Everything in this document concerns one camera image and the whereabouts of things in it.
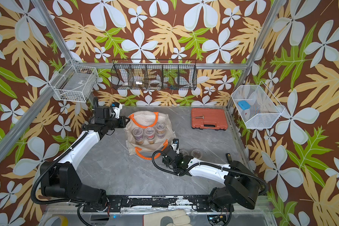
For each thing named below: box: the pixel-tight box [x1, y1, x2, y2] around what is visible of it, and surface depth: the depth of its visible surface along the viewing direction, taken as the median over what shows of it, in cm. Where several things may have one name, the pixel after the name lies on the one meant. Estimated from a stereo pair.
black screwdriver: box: [225, 153, 233, 164], surface depth 91 cm
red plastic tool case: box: [191, 107, 229, 131], surface depth 107 cm
